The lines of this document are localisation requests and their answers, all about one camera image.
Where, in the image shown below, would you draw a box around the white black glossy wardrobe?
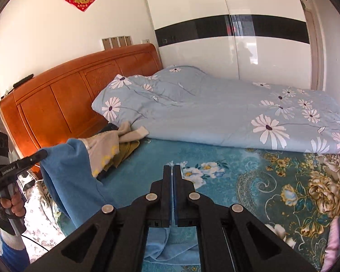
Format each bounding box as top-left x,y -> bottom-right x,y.
147,0 -> 311,89

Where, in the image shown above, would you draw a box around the beige fuzzy sweater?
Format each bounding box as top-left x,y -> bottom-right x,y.
80,121 -> 149,178

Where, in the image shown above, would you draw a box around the light blue floral duvet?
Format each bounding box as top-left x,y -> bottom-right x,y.
92,66 -> 340,154

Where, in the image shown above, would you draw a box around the wall switch panel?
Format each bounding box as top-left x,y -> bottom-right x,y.
101,36 -> 133,50

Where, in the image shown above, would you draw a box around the person left hand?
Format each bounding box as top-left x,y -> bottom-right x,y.
0,188 -> 26,217

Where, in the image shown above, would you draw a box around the pink folded garment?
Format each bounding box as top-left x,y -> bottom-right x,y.
321,216 -> 340,271

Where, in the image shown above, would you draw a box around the olive green knit sweater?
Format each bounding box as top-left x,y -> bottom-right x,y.
104,141 -> 140,171

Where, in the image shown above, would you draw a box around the nightstand with floral cloth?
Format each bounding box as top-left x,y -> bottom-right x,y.
18,174 -> 75,262

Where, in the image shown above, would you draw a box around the black remote on headboard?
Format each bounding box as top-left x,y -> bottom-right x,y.
13,74 -> 34,89

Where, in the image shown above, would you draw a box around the orange wooden headboard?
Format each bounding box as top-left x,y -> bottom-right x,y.
0,44 -> 163,157

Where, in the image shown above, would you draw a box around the teal floral bed blanket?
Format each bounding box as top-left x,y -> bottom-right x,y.
53,137 -> 340,272

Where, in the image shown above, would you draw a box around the blue sweater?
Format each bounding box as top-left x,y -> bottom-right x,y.
40,139 -> 200,266

